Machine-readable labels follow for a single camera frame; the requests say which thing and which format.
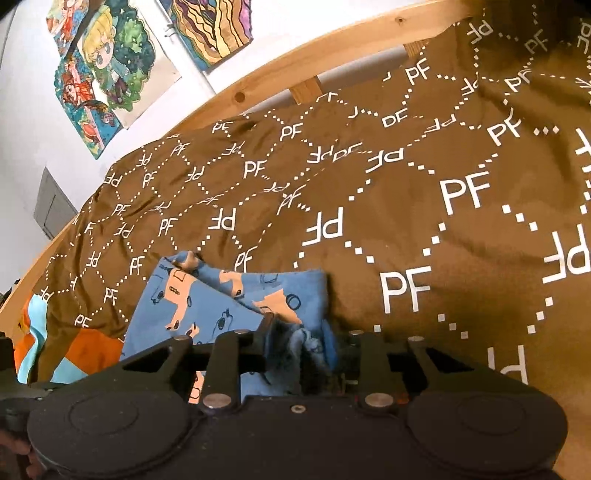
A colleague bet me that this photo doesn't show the wooden bed frame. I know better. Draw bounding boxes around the wooden bed frame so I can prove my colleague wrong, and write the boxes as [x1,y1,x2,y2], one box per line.
[0,0,483,340]

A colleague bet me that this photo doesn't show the grey wall panel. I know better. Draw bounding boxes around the grey wall panel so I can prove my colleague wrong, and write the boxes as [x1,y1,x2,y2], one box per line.
[34,167,78,241]

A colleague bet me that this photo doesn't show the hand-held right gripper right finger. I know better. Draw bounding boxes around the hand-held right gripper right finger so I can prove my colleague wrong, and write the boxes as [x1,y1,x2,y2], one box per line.
[330,330,476,409]

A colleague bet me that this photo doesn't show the brown printed blanket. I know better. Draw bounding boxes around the brown printed blanket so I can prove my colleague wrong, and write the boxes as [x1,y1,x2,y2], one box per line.
[28,0,591,480]

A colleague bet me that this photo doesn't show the orange and light blue cloth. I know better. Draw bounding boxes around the orange and light blue cloth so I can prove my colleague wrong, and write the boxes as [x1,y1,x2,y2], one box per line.
[14,293,126,385]

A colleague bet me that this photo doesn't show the blue printed pants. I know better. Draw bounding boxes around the blue printed pants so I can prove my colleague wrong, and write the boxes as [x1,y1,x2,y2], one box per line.
[119,250,343,403]

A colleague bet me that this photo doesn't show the red hair wall poster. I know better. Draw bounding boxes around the red hair wall poster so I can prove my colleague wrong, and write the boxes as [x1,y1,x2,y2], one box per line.
[52,54,124,161]

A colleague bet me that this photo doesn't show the blonde figure wall poster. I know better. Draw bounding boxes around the blonde figure wall poster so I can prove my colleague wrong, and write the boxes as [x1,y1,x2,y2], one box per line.
[76,8,182,126]

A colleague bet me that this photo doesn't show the orange hair wall poster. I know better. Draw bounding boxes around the orange hair wall poster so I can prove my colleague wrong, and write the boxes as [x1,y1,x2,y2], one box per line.
[46,0,93,57]

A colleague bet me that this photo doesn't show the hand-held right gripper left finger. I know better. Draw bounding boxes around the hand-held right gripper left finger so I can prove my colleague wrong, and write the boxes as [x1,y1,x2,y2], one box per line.
[121,314,279,411]

